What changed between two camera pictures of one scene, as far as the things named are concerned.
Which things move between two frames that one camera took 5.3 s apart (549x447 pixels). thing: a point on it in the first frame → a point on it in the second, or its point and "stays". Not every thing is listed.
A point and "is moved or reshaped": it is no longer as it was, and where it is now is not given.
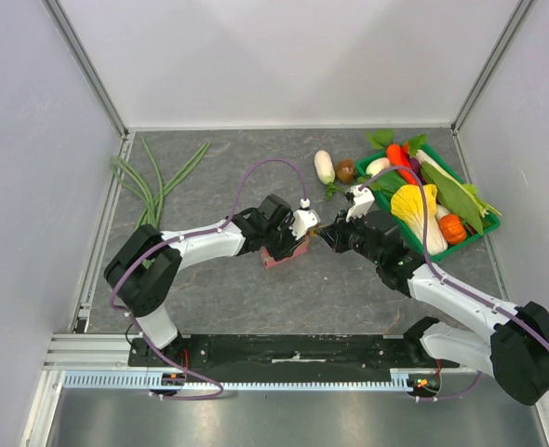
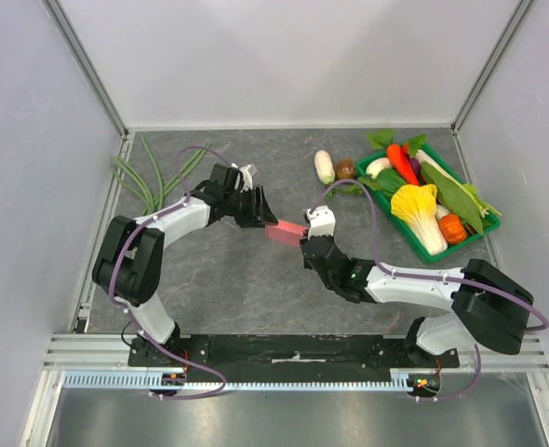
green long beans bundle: x=151 y=214 stays
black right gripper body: x=344 y=234 → x=315 y=247
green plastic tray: x=435 y=209 stays
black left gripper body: x=280 y=240 → x=245 y=209
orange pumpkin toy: x=451 y=229 stays
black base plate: x=282 y=352 stays
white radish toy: x=325 y=167 stays
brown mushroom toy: x=345 y=170 stays
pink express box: x=269 y=261 is moved or reshaped
